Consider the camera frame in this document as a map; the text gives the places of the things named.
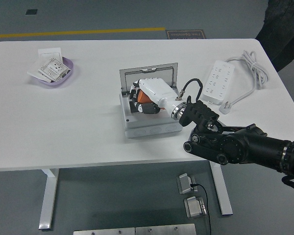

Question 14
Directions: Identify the white power strip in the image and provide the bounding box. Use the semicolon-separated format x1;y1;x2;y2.
201;60;236;105

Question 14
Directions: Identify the plain white packet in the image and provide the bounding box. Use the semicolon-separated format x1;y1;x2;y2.
27;58;52;83

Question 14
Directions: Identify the white power cord with plug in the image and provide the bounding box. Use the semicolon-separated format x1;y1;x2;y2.
218;50;270;115

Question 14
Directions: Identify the white printed socket package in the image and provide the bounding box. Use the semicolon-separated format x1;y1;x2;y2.
37;57;69;83

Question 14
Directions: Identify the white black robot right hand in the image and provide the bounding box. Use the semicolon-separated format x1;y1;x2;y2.
128;78;179;116

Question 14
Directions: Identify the black pedal cable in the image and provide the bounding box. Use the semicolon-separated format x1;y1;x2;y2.
190;183;212;235

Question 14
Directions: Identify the white switch plate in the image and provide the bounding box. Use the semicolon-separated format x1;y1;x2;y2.
37;47;64;62

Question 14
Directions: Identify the person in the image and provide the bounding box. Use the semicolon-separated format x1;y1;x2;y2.
255;0;294;71

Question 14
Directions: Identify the grey enclosure box with lid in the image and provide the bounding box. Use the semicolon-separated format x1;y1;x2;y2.
119;62;184;139

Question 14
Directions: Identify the grey metal plate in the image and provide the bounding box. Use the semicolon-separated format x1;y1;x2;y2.
73;227;136;235
135;223;196;235

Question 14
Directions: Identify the white table leg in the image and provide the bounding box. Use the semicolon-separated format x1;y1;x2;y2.
38;168;60;230
209;161;233;216

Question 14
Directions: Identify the dark floor sign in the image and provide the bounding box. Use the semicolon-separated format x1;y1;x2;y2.
166;29;207;40

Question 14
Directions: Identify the grey metal foot pedal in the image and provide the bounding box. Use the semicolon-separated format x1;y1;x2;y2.
176;173;198;195
183;195;208;219

